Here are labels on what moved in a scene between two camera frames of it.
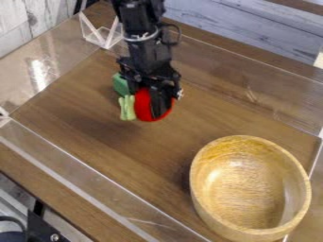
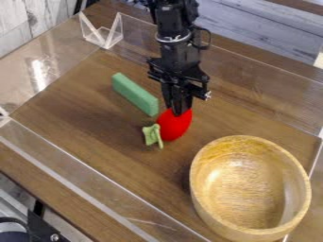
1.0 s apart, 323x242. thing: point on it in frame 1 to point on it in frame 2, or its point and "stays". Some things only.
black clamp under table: (41, 231) stays
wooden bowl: (250, 187) stays
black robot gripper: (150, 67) to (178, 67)
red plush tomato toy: (143, 106) to (174, 125)
